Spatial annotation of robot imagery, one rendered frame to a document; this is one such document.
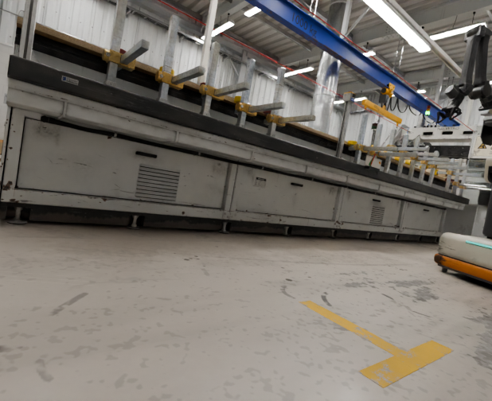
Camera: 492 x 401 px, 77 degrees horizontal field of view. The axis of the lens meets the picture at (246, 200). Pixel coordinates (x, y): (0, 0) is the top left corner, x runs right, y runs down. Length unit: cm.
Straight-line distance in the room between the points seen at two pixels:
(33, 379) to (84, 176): 129
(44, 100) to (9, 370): 113
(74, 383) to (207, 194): 160
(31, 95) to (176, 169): 83
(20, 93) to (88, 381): 120
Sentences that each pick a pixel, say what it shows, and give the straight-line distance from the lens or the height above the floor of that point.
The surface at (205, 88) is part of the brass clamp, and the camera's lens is 178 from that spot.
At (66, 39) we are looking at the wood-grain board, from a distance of 178.
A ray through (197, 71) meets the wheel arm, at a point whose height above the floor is 82.
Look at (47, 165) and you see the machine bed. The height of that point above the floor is 30.
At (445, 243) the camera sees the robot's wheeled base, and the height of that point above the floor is 20.
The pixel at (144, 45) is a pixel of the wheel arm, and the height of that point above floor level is 83.
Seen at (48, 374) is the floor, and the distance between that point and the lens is 68.
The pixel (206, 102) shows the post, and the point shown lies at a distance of 179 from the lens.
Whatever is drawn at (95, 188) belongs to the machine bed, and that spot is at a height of 21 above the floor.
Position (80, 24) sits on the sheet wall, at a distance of 930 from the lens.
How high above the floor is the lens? 37
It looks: 3 degrees down
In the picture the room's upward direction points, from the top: 10 degrees clockwise
